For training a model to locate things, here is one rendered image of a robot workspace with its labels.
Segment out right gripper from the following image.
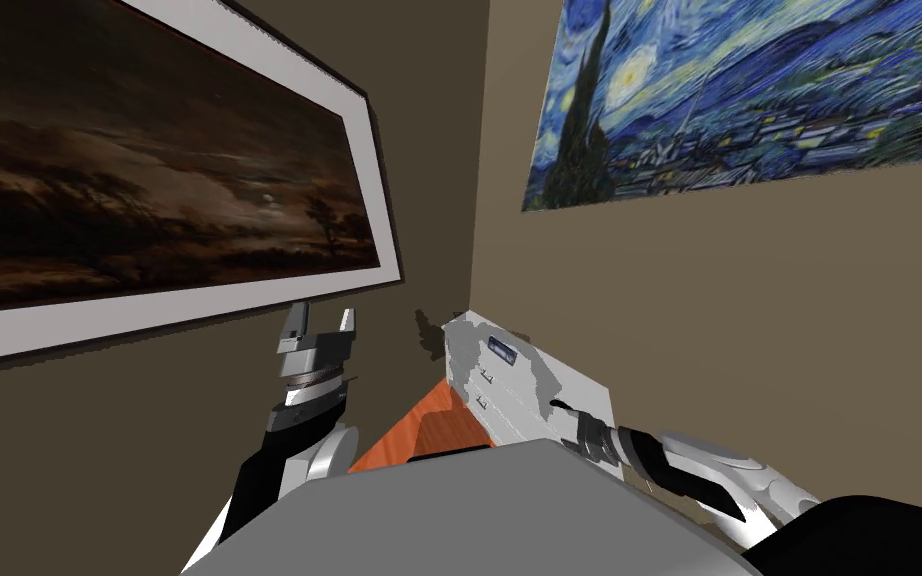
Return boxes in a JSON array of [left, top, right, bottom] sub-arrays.
[[547, 397, 595, 440]]

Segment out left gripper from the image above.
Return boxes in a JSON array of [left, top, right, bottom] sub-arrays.
[[275, 301, 358, 379]]

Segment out white drawer cabinet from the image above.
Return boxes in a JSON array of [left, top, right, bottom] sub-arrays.
[[440, 310, 615, 482]]

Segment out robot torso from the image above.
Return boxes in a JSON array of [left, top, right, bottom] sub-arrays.
[[180, 438, 764, 576]]

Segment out blue starry night painting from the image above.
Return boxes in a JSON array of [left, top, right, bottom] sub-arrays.
[[520, 0, 922, 214]]

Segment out dark landscape painting white frame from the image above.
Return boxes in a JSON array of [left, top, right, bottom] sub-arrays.
[[0, 0, 407, 374]]

